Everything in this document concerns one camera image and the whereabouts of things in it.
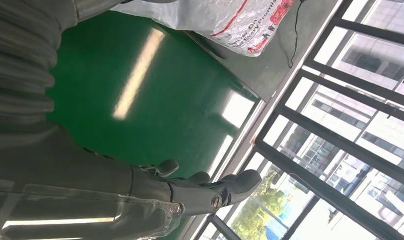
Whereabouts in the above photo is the green conveyor belt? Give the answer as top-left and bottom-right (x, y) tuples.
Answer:
(45, 11), (260, 240)

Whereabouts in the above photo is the thin black table cable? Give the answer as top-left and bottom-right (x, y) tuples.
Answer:
(286, 0), (306, 69)

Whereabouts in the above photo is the black window frame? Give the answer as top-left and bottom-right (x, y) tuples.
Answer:
(193, 0), (404, 240)

